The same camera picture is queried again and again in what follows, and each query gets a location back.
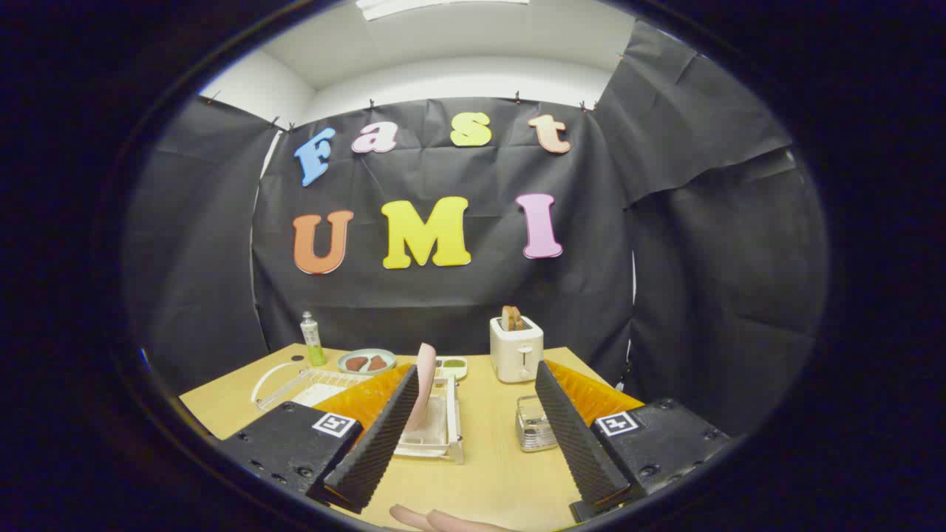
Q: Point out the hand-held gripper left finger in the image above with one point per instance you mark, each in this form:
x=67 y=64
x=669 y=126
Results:
x=377 y=451

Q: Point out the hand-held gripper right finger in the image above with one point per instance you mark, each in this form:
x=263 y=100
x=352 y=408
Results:
x=580 y=443

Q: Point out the pink plate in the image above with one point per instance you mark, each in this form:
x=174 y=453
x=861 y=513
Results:
x=425 y=377

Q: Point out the pale green plate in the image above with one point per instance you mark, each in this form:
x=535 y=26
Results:
x=367 y=352

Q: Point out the white divided dish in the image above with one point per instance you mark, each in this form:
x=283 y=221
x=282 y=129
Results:
x=452 y=366

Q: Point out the brown meat piece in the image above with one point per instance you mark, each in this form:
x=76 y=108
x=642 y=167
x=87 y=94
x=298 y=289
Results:
x=356 y=363
x=378 y=363

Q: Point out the white toaster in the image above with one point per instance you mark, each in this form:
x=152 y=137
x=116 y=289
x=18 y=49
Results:
x=516 y=355

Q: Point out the clear bottle with green liquid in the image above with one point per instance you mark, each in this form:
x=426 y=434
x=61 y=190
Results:
x=313 y=343

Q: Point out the brown toast slice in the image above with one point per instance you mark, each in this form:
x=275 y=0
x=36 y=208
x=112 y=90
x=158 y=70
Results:
x=512 y=318

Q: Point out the black backdrop cloth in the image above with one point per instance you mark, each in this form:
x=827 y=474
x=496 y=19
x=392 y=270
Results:
x=443 y=295

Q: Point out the ceiling light panel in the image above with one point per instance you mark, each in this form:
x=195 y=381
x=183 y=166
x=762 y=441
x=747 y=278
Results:
x=436 y=6

